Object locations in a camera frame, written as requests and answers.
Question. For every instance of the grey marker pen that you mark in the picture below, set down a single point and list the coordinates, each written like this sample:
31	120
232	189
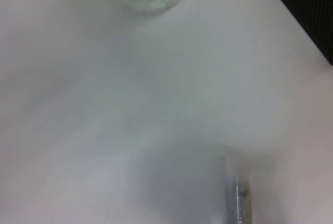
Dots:
240	200

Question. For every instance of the black mesh pen holder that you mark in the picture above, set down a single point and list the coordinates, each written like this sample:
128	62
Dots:
312	13

